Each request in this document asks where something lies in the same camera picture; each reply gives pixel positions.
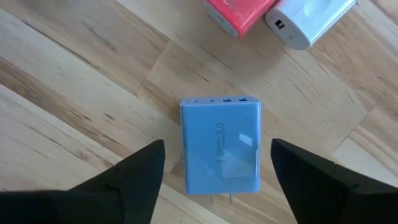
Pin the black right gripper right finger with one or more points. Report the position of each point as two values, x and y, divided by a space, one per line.
326 196

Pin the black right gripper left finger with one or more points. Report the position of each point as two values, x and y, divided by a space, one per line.
109 196

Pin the blue-grey multiport charger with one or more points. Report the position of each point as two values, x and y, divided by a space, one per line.
220 144

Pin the white small charger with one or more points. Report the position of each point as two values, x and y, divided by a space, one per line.
308 21

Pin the pink small charger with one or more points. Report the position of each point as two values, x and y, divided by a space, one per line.
239 15

